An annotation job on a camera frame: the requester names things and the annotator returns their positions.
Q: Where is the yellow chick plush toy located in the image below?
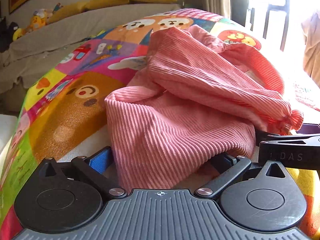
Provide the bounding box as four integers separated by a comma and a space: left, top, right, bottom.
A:
29, 15, 47, 31

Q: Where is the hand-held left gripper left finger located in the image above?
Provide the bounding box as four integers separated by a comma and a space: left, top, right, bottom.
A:
40, 147, 127, 200

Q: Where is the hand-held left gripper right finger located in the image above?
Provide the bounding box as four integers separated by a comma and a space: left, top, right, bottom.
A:
196, 154, 288, 199

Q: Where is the yellow curved plush toy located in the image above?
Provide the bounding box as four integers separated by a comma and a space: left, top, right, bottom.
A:
12, 27, 26, 41

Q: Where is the beige hanging cloth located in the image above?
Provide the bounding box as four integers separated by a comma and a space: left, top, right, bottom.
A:
301, 10, 320, 81

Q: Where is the stuffed toys pile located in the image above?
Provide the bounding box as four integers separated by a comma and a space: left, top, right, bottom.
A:
34, 4, 63, 18

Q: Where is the grey bed sheet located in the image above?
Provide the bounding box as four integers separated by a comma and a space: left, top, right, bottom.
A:
0, 3, 183, 113

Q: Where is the pink ribbed garment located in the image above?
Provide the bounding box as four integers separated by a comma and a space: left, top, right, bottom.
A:
104, 25, 304, 191

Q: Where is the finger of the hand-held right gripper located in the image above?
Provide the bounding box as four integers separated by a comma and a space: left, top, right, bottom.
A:
255, 129, 320, 145

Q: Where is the colourful cartoon printed blanket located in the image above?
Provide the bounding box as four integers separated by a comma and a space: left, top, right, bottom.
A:
0, 8, 320, 238

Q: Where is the dark window frame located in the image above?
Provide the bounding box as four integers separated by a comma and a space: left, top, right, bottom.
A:
246, 0, 292, 53

